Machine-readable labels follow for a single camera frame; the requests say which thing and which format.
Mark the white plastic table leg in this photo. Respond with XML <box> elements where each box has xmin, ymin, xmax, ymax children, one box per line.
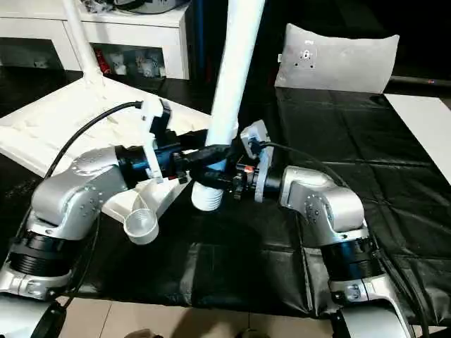
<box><xmin>61</xmin><ymin>0</ymin><xmax>105</xmax><ymax>85</ymax></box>
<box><xmin>191</xmin><ymin>0</ymin><xmax>268</xmax><ymax>212</ymax></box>

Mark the white plastic table top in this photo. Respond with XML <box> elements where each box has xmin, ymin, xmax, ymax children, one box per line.
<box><xmin>0</xmin><ymin>75</ymin><xmax>212</xmax><ymax>245</ymax></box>

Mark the black mat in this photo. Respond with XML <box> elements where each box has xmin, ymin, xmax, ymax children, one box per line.
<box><xmin>0</xmin><ymin>66</ymin><xmax>451</xmax><ymax>330</ymax></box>

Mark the black case with gold label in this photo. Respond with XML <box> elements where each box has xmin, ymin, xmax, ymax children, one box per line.
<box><xmin>192</xmin><ymin>0</ymin><xmax>286</xmax><ymax>89</ymax></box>

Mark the grey pillow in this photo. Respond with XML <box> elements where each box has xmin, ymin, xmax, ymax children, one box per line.
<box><xmin>273</xmin><ymin>23</ymin><xmax>401</xmax><ymax>94</ymax></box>

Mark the white flat board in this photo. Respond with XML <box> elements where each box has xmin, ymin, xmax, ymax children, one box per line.
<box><xmin>383</xmin><ymin>93</ymin><xmax>451</xmax><ymax>161</ymax></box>

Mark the white glass-door cabinet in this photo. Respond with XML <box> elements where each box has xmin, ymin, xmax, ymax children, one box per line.
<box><xmin>0</xmin><ymin>0</ymin><xmax>193</xmax><ymax>80</ymax></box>

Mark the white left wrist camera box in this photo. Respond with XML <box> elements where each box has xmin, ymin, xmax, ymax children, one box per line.
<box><xmin>139</xmin><ymin>99</ymin><xmax>173</xmax><ymax>184</ymax></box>

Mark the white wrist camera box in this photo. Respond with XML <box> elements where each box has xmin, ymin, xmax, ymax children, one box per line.
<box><xmin>239</xmin><ymin>119</ymin><xmax>275</xmax><ymax>204</ymax></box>
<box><xmin>139</xmin><ymin>99</ymin><xmax>173</xmax><ymax>184</ymax></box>

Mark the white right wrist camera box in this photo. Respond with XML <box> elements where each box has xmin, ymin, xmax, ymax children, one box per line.
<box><xmin>239</xmin><ymin>119</ymin><xmax>275</xmax><ymax>204</ymax></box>

